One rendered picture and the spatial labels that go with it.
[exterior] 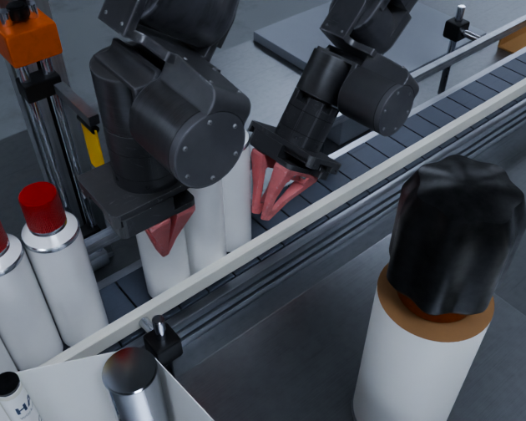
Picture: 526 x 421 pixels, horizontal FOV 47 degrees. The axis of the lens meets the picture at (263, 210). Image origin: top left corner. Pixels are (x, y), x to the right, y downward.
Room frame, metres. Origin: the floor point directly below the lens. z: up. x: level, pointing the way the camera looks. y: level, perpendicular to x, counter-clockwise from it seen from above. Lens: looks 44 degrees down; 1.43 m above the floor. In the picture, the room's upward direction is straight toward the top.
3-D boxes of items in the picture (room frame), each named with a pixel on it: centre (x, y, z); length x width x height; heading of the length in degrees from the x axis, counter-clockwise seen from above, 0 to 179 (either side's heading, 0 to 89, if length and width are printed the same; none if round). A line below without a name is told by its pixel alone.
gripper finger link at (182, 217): (0.38, 0.10, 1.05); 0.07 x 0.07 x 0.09; 39
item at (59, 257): (0.38, 0.19, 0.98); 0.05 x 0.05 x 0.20
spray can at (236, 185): (0.52, 0.04, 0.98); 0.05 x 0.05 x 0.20
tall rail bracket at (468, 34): (0.91, -0.33, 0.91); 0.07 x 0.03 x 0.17; 39
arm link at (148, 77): (0.38, 0.09, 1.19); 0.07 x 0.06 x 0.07; 39
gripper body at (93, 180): (0.39, 0.10, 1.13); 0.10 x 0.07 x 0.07; 129
